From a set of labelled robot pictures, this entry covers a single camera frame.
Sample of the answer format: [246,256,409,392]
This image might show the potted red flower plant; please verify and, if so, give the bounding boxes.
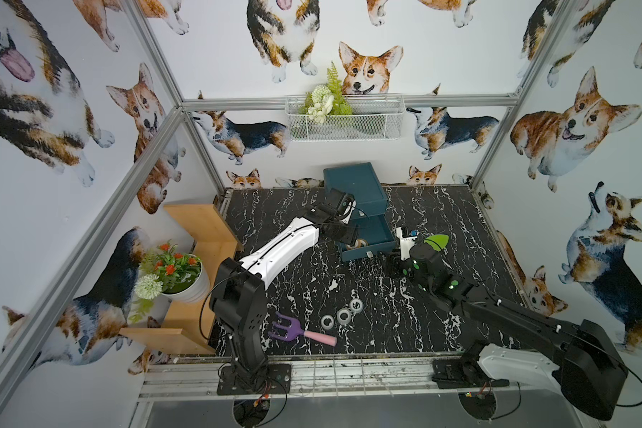
[128,242,210,325]

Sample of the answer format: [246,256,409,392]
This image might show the green fern white flowers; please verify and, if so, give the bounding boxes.
[299,62,353,125]

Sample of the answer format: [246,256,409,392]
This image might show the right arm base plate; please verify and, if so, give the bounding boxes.
[432,358,510,390]

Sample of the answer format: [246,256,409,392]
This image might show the green toy trowel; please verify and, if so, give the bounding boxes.
[424,235,449,251]

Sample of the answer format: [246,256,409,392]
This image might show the teal drawer cabinet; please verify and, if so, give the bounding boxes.
[324,162,388,220]

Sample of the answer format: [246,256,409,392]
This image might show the white wire wall basket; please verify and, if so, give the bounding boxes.
[285,95,406,142]

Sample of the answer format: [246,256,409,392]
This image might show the teal drawer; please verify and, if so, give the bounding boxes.
[337,215,397,262]

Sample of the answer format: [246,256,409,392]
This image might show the clear white tape roll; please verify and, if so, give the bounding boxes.
[321,315,335,331]
[349,298,365,314]
[337,308,353,326]

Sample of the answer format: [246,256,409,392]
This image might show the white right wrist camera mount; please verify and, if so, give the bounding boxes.
[395,226,418,260]

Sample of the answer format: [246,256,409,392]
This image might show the wooden corner shelf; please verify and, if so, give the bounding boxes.
[121,204,243,356]

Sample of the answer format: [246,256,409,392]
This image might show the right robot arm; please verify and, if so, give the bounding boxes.
[380,244,629,421]

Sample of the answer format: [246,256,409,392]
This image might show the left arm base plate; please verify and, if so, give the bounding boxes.
[217,364,292,396]

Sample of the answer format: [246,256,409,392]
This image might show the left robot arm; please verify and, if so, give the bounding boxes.
[209,188,358,378]

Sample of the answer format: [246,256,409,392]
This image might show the purple pink toy rake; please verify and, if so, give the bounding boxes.
[269,312,337,347]

